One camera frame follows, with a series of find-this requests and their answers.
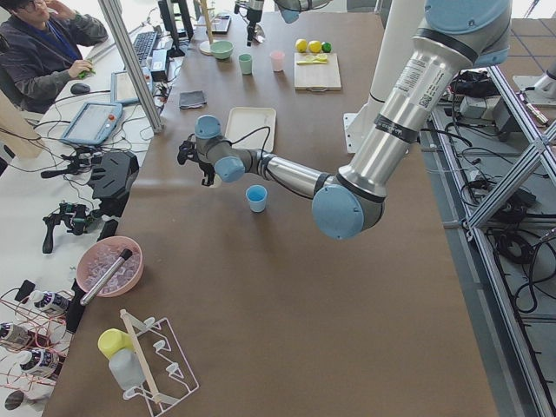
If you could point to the yellow lemon middle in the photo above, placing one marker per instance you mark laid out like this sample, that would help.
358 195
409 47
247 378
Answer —
314 46

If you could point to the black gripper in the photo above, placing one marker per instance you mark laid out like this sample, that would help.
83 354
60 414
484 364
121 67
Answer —
251 20
203 168

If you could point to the wooden cup stand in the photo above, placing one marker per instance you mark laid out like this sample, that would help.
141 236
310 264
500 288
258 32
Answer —
205 47

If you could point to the blue teach pendant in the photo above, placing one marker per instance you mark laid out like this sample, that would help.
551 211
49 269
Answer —
93 124

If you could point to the wooden cutting board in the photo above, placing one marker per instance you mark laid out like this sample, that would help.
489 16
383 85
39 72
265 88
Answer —
317 77

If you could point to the metal muddler in bowl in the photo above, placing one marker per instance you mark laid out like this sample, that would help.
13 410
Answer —
104 279

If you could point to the seated person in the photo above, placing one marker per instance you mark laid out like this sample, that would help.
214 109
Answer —
43 54

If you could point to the yellow cup on rack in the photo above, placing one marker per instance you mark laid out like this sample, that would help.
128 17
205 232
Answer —
113 340

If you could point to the yellow lemon outer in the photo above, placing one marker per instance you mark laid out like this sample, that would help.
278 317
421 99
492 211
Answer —
301 45

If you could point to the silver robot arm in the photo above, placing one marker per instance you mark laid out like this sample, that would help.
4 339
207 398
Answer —
290 11
451 36

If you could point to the pink plastic cup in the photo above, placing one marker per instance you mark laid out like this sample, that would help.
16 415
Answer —
277 58

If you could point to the yellow plastic knife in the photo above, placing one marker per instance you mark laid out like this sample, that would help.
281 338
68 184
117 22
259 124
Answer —
307 62

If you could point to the green lime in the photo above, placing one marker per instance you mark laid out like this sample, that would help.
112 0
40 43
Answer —
326 47

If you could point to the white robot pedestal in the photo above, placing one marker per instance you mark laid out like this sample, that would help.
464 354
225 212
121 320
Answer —
400 20

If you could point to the pink bowl with ice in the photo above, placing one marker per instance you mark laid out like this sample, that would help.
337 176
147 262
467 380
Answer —
98 259

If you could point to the white wire rack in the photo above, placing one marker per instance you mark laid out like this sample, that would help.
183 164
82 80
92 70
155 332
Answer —
169 378

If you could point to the yellow lemon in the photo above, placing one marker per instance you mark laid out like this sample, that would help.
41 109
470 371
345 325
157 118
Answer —
314 46
301 45

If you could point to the green plastic cup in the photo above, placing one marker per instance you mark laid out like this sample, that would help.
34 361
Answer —
246 63

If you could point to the aluminium frame post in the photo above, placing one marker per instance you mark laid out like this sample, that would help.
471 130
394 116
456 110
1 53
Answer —
113 14

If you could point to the green bowl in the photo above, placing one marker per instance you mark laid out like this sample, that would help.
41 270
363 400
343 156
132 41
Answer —
221 49

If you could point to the grey folded cloth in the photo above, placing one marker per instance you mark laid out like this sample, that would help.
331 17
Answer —
192 99

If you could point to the beige rabbit tray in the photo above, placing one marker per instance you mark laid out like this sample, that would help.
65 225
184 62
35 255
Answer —
243 120

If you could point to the blue plastic cup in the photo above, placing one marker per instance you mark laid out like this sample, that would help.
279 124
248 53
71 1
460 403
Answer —
257 196

